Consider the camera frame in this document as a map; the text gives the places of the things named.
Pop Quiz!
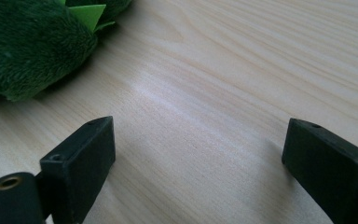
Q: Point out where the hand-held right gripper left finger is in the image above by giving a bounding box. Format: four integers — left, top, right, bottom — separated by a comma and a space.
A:
39, 116, 117, 224

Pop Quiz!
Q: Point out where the green fleece garment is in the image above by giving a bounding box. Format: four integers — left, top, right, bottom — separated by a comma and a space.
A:
0, 0, 133, 102

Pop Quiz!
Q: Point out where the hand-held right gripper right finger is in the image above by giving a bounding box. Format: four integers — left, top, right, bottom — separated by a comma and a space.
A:
281, 118, 358, 224

